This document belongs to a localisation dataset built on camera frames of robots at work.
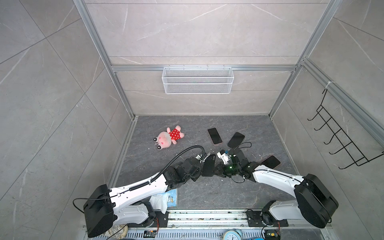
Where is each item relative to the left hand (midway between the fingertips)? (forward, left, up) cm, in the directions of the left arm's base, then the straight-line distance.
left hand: (200, 162), depth 79 cm
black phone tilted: (+22, -27, -14) cm, 38 cm away
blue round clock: (-32, -13, -9) cm, 35 cm away
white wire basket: (+54, -1, +15) cm, 56 cm away
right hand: (-3, -7, -6) cm, 10 cm away
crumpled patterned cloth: (-30, +38, -10) cm, 50 cm away
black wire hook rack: (-5, -61, +20) cm, 64 cm away
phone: (+28, -13, -14) cm, 34 cm away
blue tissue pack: (-17, +20, -8) cm, 27 cm away
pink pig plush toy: (+21, +22, -7) cm, 31 cm away
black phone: (+2, -6, -9) cm, 11 cm away
